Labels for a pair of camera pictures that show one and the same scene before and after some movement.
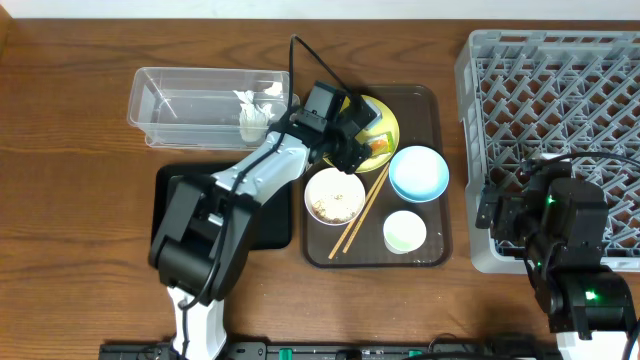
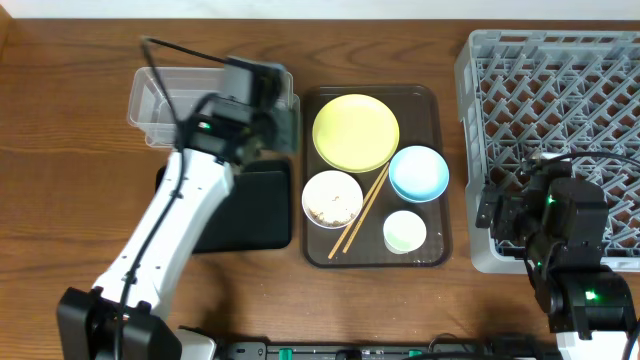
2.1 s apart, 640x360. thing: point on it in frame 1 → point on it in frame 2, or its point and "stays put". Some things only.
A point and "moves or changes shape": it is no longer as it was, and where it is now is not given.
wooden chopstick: x=359 y=210 stays put
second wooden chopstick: x=366 y=210 stays put
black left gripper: x=347 y=150 → x=279 y=130
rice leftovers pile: x=320 y=212 moves or changes shape
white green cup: x=403 y=232 stays put
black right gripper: x=486 y=211 stays put
